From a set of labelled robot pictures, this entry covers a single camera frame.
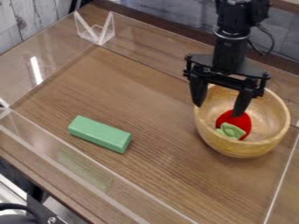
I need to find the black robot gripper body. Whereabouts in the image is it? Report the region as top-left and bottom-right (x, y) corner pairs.
(183, 54), (271, 98)

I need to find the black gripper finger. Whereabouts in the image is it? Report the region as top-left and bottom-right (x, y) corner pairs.
(190, 77), (208, 107)
(232, 90), (252, 117)

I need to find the red plush strawberry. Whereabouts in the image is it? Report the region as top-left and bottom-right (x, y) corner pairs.
(215, 109), (252, 140)

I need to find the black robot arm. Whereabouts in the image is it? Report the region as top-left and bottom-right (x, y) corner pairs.
(183, 0), (271, 117)

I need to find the wooden bowl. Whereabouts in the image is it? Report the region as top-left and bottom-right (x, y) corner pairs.
(194, 85), (291, 158)

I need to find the green rectangular block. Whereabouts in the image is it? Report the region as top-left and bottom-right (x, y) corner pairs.
(68, 115), (132, 154)

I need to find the black table clamp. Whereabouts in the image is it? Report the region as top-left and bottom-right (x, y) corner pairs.
(27, 195), (68, 224)

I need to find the clear acrylic tray wall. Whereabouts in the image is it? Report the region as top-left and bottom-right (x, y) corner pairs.
(0, 14), (299, 224)

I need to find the clear acrylic corner bracket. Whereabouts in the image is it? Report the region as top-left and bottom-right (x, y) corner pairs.
(73, 11), (116, 46)

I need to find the black cable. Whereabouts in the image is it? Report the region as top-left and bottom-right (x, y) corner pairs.
(0, 202), (33, 217)

